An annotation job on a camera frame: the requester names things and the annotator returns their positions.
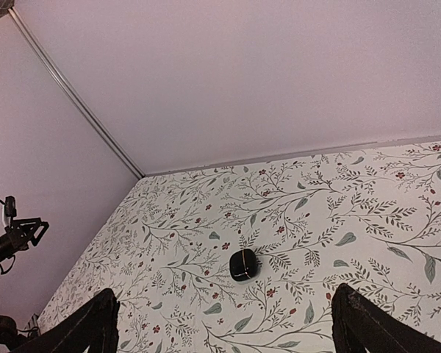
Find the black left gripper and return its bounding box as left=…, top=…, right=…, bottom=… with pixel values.
left=5, top=218, right=49, bottom=252

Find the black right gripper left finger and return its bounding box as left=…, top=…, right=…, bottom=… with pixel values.
left=10, top=288, right=120, bottom=352

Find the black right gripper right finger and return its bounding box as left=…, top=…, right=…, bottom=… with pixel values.
left=331, top=283, right=441, bottom=353

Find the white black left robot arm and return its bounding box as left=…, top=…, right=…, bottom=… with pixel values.
left=0, top=218, right=49, bottom=275

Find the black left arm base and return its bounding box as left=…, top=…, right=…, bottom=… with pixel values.
left=0, top=315, right=40, bottom=350

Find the floral patterned table mat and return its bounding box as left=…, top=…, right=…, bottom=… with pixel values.
left=39, top=141, right=441, bottom=352

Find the white left camera bracket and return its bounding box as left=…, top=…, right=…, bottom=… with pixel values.
left=1, top=211, right=12, bottom=228

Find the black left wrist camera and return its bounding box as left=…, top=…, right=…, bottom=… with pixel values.
left=4, top=196, right=17, bottom=218

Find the aluminium back left post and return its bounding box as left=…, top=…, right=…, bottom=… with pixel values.
left=8, top=6, right=146, bottom=180

